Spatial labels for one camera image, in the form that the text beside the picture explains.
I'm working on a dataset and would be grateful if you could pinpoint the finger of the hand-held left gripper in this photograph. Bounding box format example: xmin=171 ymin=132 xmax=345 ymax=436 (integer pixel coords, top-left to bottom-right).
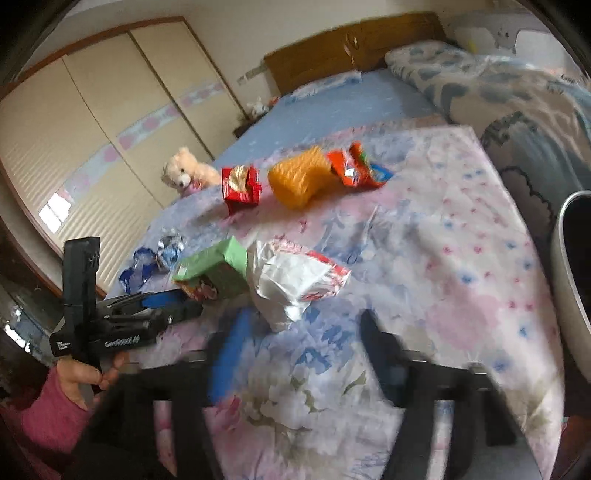
xmin=115 ymin=302 xmax=203 ymax=330
xmin=99 ymin=290 xmax=185 ymax=315

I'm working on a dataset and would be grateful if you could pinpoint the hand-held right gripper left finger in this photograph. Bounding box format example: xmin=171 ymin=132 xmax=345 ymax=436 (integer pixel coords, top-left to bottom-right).
xmin=65 ymin=307 xmax=257 ymax=480

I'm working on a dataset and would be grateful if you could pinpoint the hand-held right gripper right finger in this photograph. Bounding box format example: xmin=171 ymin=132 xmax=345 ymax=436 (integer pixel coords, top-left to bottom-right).
xmin=359 ymin=309 xmax=543 ymax=480

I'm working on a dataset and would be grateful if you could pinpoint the blue wrapper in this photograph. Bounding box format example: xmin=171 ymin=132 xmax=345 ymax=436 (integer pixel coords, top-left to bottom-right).
xmin=119 ymin=248 xmax=158 ymax=294

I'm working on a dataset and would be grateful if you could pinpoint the silver wrapper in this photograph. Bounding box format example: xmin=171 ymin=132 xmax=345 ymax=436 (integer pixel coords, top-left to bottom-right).
xmin=157 ymin=233 xmax=186 ymax=271

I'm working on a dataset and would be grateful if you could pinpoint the green drink carton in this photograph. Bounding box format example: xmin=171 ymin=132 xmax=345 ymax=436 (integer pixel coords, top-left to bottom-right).
xmin=173 ymin=237 xmax=251 ymax=302

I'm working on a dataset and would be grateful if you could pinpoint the white plastic bag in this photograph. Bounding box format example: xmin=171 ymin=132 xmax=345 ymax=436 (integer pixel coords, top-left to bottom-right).
xmin=246 ymin=239 xmax=352 ymax=334

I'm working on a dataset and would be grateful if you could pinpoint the red snack box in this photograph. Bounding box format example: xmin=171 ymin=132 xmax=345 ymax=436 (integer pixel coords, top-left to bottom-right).
xmin=222 ymin=165 xmax=262 ymax=216

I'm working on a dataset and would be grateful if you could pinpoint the orange and blue snack bag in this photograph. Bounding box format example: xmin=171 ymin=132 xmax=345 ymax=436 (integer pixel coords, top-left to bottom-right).
xmin=327 ymin=142 xmax=394 ymax=191

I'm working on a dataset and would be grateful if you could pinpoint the white round trash bin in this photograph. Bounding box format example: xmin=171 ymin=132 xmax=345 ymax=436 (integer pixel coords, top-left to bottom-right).
xmin=551 ymin=190 xmax=591 ymax=386

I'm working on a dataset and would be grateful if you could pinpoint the person's left hand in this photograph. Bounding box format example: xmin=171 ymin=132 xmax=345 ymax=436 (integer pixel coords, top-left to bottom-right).
xmin=55 ymin=353 xmax=130 ymax=411

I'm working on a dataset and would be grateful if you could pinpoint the pink floral bed sheet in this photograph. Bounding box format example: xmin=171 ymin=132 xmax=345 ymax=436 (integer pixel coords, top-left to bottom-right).
xmin=106 ymin=122 xmax=566 ymax=480

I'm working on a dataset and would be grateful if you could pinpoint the cream teddy bear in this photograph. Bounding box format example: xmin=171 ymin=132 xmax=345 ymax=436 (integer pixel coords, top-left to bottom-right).
xmin=161 ymin=147 xmax=222 ymax=195

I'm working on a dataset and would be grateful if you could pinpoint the cream sliding door wardrobe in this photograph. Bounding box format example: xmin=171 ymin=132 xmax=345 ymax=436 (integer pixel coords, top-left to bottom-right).
xmin=0 ymin=16 xmax=247 ymax=298

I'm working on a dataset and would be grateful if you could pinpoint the bed with blue sheet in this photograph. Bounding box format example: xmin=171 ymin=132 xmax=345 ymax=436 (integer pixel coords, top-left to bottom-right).
xmin=233 ymin=67 xmax=451 ymax=153

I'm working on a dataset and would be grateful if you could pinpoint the blue and white pillow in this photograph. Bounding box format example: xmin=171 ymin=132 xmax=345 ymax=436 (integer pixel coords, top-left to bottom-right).
xmin=291 ymin=70 xmax=363 ymax=100

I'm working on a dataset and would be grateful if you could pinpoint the wooden bed headboard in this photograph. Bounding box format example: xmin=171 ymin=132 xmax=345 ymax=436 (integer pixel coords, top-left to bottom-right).
xmin=264 ymin=11 xmax=448 ymax=97

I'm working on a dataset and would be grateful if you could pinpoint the blue and white printed duvet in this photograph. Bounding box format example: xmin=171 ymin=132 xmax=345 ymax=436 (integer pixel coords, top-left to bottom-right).
xmin=384 ymin=39 xmax=591 ymax=241

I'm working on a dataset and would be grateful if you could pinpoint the grey bed guard rail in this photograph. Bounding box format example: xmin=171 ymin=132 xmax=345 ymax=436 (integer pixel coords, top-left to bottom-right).
xmin=450 ymin=11 xmax=583 ymax=70

